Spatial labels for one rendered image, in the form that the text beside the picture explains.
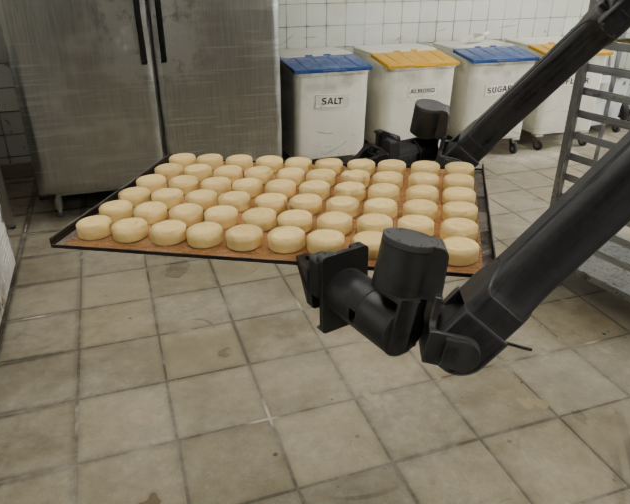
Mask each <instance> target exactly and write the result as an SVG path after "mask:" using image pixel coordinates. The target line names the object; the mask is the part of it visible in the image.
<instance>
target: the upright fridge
mask: <svg viewBox="0 0 630 504"><path fill-rule="evenodd" d="M0 25H1V30H2V34H3V39H4V43H5V47H6V52H7V56H8V60H9V65H10V69H11V73H12V78H13V82H14V87H15V91H16V95H17V100H18V104H19V108H20V113H21V117H22V122H23V126H24V130H25V135H26V139H27V143H28V148H29V152H30V157H31V161H32V165H33V170H34V174H35V178H36V183H37V187H38V191H39V200H49V199H53V201H54V206H55V209H56V210H58V213H57V217H64V216H65V212H63V211H62V209H64V204H63V200H62V196H66V195H75V194H84V193H93V192H102V191H111V190H119V189H120V188H121V187H123V186H124V185H126V184H127V183H129V182H130V181H132V180H133V179H134V178H136V177H137V176H139V175H140V174H142V173H143V172H144V171H146V170H147V169H149V168H150V167H152V166H153V165H154V164H156V163H157V162H159V161H160V160H162V159H163V158H164V157H166V156H167V155H169V154H170V153H172V155H175V154H179V153H191V154H194V155H195V157H196V158H197V157H198V156H200V155H204V154H220V155H221V156H222V157H223V160H226V159H227V158H228V157H229V156H232V155H239V154H244V155H249V156H251V157H252V160H253V161H256V160H257V159H258V158H259V157H262V156H268V155H274V156H279V157H281V158H282V123H281V85H280V47H279V9H278V0H0Z"/></svg>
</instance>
